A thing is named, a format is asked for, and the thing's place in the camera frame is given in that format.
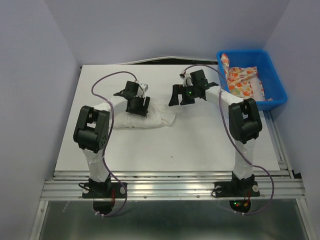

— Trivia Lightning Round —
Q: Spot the white ruffled skirt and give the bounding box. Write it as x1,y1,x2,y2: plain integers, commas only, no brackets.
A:
114,98,177,129

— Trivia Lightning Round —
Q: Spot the aluminium rail frame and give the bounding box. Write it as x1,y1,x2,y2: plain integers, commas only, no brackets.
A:
30,111,317,240

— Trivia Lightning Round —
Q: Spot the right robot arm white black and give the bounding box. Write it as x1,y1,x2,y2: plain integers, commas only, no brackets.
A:
168,70,263,198

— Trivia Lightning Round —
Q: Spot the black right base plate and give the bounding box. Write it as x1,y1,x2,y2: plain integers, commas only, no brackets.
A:
211,181,260,198

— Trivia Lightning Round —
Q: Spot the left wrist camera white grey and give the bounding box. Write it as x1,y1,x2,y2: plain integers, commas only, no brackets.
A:
138,83,149,95

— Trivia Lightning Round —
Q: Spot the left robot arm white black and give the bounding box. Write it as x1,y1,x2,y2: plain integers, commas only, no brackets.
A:
73,81,150,197

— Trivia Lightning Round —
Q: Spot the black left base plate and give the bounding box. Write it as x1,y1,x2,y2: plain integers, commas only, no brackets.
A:
81,182,126,199

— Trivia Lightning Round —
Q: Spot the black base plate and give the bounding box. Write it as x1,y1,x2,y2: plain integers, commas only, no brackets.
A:
81,182,126,199
211,181,260,198

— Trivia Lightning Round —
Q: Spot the blue plastic bin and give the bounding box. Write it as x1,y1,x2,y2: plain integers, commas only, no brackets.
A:
216,49,287,111

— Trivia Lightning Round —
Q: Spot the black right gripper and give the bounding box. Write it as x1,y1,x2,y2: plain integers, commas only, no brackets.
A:
168,83,198,106

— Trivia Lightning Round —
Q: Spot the orange floral patterned skirt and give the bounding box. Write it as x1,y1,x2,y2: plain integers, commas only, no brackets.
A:
220,53,273,102

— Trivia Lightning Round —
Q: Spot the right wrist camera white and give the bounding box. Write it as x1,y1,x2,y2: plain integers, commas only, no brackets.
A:
179,71,193,87

